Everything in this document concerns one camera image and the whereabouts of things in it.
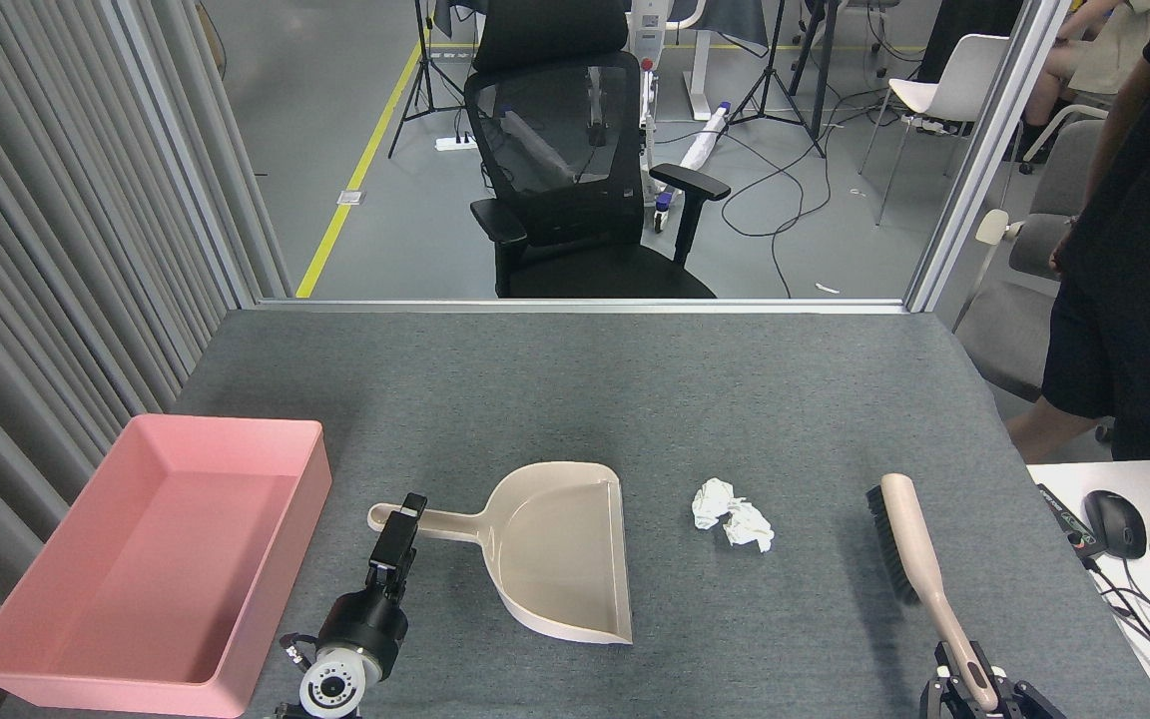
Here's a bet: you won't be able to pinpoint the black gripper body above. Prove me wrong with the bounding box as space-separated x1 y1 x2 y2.
318 589 409 680

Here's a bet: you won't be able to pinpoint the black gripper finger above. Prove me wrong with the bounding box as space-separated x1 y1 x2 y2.
989 667 1070 719
367 494 428 600
919 644 965 719

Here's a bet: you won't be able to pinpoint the beige brush with black bristles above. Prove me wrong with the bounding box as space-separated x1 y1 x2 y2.
866 473 1000 712

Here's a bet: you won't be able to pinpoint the beige plastic dustpan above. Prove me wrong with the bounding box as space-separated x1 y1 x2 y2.
367 461 634 646

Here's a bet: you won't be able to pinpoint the pink plastic bin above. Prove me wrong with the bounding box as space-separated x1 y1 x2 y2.
0 414 332 717

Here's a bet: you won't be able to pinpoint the black labelled device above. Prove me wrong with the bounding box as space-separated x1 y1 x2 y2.
1036 483 1107 560

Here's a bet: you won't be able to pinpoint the black computer mouse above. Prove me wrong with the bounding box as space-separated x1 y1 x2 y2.
1081 489 1148 560

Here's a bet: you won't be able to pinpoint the grey upholstered chair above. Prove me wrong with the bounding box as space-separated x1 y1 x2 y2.
952 118 1115 445

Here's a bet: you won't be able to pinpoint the black mesh office chair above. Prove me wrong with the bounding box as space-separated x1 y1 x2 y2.
463 0 733 299

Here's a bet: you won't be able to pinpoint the grey ribbed curtain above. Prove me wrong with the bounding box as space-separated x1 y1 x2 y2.
0 0 291 719

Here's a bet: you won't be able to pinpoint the black tripod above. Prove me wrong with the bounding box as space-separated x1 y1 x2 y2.
387 0 476 159
730 0 828 159

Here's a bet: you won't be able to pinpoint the white stand on wheels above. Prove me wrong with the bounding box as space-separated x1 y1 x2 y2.
590 0 706 233

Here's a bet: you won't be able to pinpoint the white plastic chair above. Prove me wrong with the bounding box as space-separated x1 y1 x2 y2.
858 34 1025 226

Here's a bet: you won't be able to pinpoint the seated person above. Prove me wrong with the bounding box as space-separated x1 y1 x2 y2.
1024 0 1150 151

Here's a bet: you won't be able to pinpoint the black desk cable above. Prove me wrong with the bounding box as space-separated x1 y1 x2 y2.
1084 554 1150 662

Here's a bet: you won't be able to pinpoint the black floor cables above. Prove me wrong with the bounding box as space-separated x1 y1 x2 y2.
720 60 935 299

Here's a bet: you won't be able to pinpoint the beige frame chair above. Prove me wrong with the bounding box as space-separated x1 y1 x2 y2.
1019 100 1105 173

